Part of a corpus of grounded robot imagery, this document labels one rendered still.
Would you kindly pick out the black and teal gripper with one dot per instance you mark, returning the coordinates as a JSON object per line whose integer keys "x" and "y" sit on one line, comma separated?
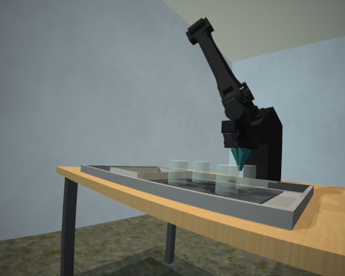
{"x": 241, "y": 149}

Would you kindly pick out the clear glass jar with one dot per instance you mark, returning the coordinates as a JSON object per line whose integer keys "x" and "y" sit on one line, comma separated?
{"x": 177, "y": 173}
{"x": 227, "y": 180}
{"x": 247, "y": 178}
{"x": 200, "y": 172}

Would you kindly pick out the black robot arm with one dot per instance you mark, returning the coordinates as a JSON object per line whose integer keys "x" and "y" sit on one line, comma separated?
{"x": 238, "y": 107}

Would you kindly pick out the beige shallow tray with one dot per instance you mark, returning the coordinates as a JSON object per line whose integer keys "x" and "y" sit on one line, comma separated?
{"x": 147, "y": 173}

